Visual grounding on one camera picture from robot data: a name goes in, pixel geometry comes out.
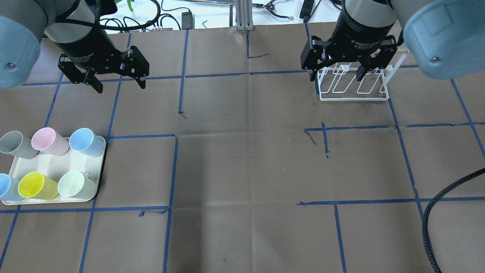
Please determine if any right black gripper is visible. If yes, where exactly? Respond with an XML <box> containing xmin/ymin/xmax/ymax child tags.
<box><xmin>301</xmin><ymin>8</ymin><xmax>398</xmax><ymax>82</ymax></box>

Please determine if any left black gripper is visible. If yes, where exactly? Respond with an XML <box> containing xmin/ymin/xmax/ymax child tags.
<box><xmin>54</xmin><ymin>28</ymin><xmax>150</xmax><ymax>94</ymax></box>

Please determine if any blue plastic cup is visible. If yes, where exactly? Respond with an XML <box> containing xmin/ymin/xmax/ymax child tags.
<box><xmin>0</xmin><ymin>173</ymin><xmax>24</xmax><ymax>201</ymax></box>
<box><xmin>68</xmin><ymin>128</ymin><xmax>105</xmax><ymax>157</ymax></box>

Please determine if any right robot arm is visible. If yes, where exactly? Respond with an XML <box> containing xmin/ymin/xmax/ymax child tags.
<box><xmin>301</xmin><ymin>0</ymin><xmax>485</xmax><ymax>81</ymax></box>

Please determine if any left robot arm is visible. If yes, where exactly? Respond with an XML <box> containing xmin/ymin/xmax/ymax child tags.
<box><xmin>0</xmin><ymin>0</ymin><xmax>150</xmax><ymax>93</ymax></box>

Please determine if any pink plastic cup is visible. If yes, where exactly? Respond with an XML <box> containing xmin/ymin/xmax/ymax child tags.
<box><xmin>31</xmin><ymin>127</ymin><xmax>70</xmax><ymax>157</ymax></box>

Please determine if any pale green plastic cup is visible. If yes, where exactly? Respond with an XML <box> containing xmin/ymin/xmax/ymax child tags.
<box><xmin>58</xmin><ymin>171</ymin><xmax>97</xmax><ymax>199</ymax></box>

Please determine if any grey plastic cup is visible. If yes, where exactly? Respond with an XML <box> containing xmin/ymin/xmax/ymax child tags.
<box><xmin>0</xmin><ymin>131</ymin><xmax>39</xmax><ymax>159</ymax></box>

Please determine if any yellow plastic cup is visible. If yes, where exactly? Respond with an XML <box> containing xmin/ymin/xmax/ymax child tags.
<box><xmin>17</xmin><ymin>171</ymin><xmax>59</xmax><ymax>200</ymax></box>

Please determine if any black power adapter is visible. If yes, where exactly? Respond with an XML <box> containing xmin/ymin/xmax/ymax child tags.
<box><xmin>181</xmin><ymin>11</ymin><xmax>195</xmax><ymax>30</ymax></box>

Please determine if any grey claw tool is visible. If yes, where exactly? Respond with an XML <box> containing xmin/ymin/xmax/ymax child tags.
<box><xmin>253</xmin><ymin>0</ymin><xmax>294</xmax><ymax>21</ymax></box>

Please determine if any cream plastic tray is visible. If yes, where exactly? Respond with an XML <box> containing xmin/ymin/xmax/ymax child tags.
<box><xmin>2</xmin><ymin>150</ymin><xmax>106</xmax><ymax>206</ymax></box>

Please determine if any white wire cup rack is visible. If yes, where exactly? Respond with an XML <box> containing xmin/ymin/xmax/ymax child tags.
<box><xmin>315</xmin><ymin>48</ymin><xmax>411</xmax><ymax>101</ymax></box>

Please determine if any aluminium frame post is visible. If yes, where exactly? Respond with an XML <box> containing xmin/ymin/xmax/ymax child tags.
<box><xmin>235</xmin><ymin>0</ymin><xmax>254</xmax><ymax>31</ymax></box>

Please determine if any black braided cable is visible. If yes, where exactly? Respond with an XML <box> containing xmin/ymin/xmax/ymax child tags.
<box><xmin>422</xmin><ymin>169</ymin><xmax>485</xmax><ymax>273</ymax></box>

